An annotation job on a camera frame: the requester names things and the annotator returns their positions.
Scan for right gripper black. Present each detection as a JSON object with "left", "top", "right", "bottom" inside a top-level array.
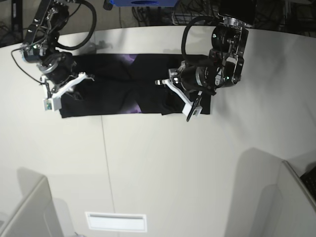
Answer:
[{"left": 37, "top": 52, "right": 95, "bottom": 99}]

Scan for black T-shirt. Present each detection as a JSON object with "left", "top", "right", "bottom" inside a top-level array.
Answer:
[{"left": 58, "top": 53, "right": 214, "bottom": 119}]

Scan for right grey partition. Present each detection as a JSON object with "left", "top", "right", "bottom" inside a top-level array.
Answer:
[{"left": 234, "top": 148, "right": 316, "bottom": 237}]

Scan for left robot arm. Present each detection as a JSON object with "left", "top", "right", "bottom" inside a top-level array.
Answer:
[{"left": 155, "top": 0, "right": 257, "bottom": 109}]

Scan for left grey partition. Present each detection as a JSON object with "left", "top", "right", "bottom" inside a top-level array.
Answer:
[{"left": 0, "top": 167, "right": 64, "bottom": 237}]

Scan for grey partition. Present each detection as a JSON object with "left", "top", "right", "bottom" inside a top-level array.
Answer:
[
  {"left": 0, "top": 167, "right": 64, "bottom": 237},
  {"left": 234, "top": 148, "right": 316, "bottom": 237}
]

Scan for black keyboard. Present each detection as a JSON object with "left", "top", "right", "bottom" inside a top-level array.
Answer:
[{"left": 300, "top": 167, "right": 316, "bottom": 199}]

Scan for blue box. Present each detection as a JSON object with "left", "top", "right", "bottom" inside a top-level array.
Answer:
[{"left": 109, "top": 0, "right": 178, "bottom": 7}]

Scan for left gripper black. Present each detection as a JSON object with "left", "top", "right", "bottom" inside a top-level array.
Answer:
[{"left": 155, "top": 61, "right": 198, "bottom": 109}]

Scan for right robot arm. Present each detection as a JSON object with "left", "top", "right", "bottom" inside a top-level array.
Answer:
[{"left": 18, "top": 0, "right": 97, "bottom": 98}]

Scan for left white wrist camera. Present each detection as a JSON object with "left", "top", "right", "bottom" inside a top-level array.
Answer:
[{"left": 182, "top": 98, "right": 202, "bottom": 122}]

